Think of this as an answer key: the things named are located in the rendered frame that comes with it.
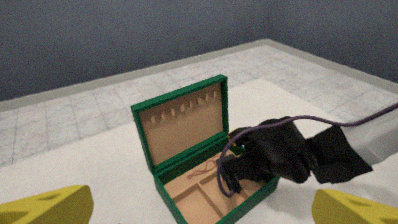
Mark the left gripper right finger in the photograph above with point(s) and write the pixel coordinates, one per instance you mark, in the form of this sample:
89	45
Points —
335	207

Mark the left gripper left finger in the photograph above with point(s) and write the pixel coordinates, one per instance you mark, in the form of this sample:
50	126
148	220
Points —
69	205

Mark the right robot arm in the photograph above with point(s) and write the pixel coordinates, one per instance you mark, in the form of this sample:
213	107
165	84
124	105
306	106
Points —
342	153

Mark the green jewelry box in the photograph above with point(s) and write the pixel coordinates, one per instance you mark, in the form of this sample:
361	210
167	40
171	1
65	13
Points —
184	129

